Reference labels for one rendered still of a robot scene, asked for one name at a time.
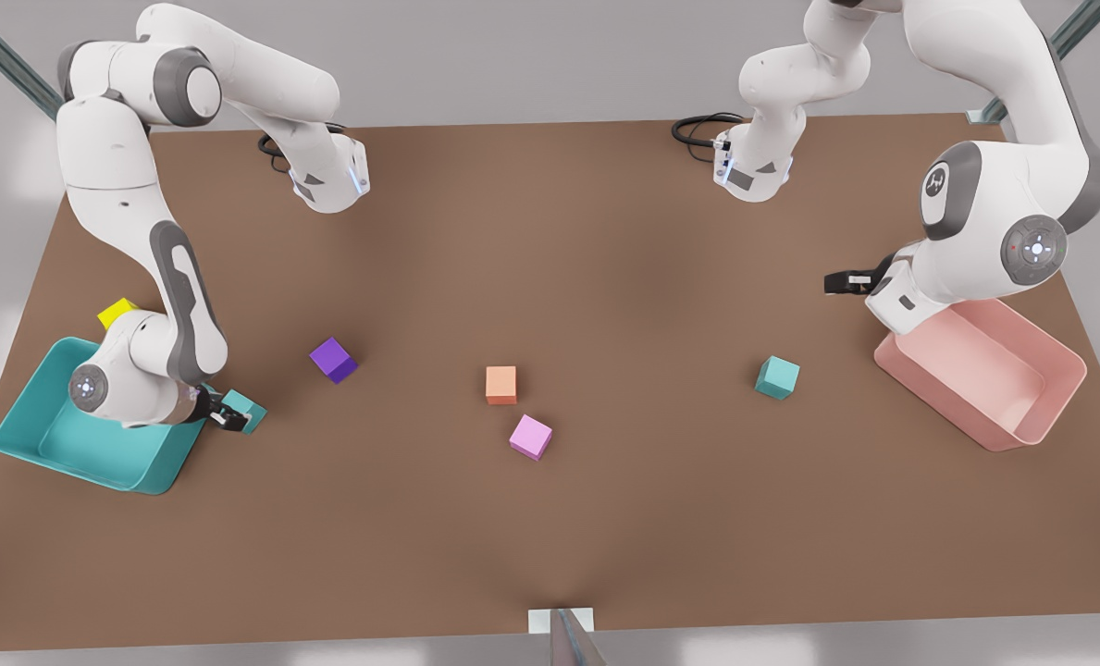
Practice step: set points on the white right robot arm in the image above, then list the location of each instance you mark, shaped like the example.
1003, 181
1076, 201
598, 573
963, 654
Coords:
179, 268

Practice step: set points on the pink cube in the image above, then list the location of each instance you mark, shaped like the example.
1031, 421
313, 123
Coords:
530, 437

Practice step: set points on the pink tray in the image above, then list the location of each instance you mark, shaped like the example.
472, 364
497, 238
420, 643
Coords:
984, 370

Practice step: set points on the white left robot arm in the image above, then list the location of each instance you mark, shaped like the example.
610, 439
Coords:
994, 139

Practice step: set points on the teal tray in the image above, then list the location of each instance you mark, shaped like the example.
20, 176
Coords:
59, 444

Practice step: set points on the silver frame post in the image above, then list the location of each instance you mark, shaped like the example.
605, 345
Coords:
568, 640
1044, 55
8, 57

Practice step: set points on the yellow cube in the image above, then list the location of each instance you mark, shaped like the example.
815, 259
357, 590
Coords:
117, 313

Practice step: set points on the teal blue cube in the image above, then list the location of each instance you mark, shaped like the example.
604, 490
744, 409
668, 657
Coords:
777, 377
248, 408

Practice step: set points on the purple cube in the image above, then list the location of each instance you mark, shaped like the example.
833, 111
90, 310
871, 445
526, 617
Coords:
333, 359

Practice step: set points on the orange cube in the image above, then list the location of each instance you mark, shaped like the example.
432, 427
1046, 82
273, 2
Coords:
501, 385

